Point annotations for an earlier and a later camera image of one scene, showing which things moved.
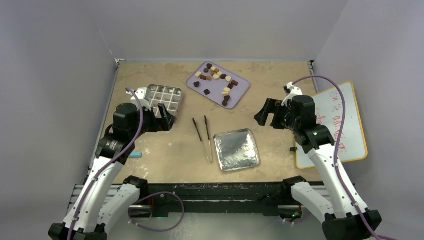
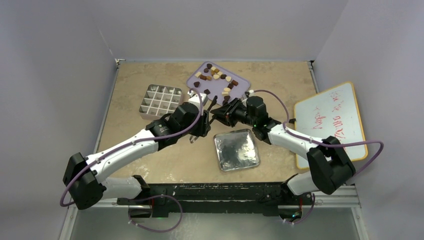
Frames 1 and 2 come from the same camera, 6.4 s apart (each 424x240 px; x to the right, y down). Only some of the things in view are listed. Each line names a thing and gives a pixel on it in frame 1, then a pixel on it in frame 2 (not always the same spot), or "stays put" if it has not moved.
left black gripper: [158, 124] to [203, 127]
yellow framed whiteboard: [329, 110] stays put
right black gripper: [272, 106] to [226, 114]
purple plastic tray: [222, 86] stays put
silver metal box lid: [236, 150] stays put
